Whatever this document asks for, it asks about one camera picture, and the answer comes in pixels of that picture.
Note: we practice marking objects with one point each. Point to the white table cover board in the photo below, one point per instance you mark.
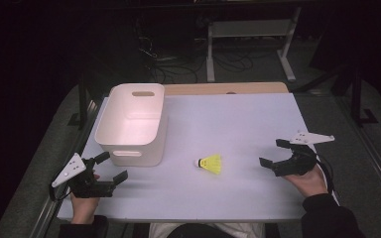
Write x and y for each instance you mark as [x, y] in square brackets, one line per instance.
[228, 125]

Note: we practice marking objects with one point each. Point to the person's torso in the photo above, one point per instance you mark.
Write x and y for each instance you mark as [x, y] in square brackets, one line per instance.
[205, 230]

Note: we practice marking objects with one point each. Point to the black metal stand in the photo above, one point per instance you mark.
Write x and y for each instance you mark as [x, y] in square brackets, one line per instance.
[355, 95]
[83, 99]

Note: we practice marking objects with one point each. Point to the white plastic basket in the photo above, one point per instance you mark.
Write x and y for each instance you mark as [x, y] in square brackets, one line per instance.
[129, 132]

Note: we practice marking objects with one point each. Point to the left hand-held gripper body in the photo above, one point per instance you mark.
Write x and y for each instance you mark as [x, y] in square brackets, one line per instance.
[89, 188]

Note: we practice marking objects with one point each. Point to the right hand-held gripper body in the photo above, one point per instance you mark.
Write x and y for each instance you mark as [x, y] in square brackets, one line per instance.
[297, 163]

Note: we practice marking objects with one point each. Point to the white metal table frame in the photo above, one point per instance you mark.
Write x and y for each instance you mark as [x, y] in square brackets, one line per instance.
[251, 28]

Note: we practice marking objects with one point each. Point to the metal floor rail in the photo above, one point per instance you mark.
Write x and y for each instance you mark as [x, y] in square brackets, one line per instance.
[51, 211]
[377, 158]

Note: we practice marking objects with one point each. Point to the person's left hand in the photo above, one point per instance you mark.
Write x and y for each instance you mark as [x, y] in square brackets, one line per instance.
[84, 208]

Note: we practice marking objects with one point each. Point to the person's right hand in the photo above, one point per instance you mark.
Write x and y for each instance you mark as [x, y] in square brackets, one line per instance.
[311, 183]

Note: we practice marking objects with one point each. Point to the yellow shuttlecock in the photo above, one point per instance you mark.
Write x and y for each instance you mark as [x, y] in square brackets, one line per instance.
[211, 164]

